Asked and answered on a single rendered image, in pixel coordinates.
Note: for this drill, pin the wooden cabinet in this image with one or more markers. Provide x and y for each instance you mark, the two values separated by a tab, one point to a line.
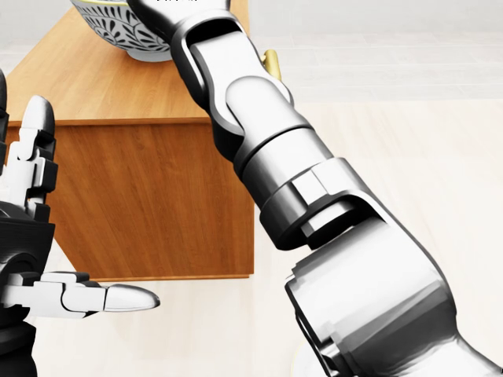
149	196

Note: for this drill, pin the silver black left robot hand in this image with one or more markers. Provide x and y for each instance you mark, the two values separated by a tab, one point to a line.
27	239

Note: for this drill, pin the black white patterned bowl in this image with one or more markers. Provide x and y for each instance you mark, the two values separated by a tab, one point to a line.
118	29

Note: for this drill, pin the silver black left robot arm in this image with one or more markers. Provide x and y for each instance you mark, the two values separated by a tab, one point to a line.
15	353

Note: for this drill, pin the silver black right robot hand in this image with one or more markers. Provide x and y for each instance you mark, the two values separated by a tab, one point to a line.
181	9

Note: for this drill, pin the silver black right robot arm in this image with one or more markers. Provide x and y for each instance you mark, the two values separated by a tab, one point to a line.
353	282

